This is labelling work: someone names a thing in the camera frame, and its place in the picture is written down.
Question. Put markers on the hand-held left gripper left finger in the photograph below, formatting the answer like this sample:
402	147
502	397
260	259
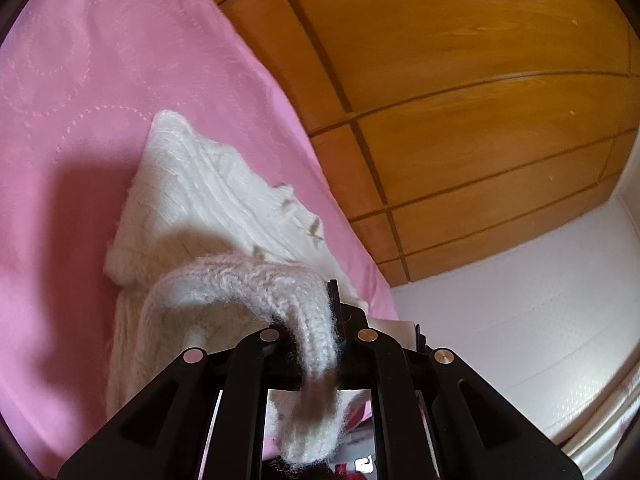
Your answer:
250	360

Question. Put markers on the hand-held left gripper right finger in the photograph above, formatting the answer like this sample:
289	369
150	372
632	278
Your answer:
380	360

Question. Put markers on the white knit sweater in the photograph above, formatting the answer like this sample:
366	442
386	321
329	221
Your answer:
200	185

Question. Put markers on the wooden wardrobe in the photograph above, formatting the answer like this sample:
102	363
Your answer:
475	85

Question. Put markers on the pink blanket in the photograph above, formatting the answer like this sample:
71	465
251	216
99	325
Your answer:
100	60

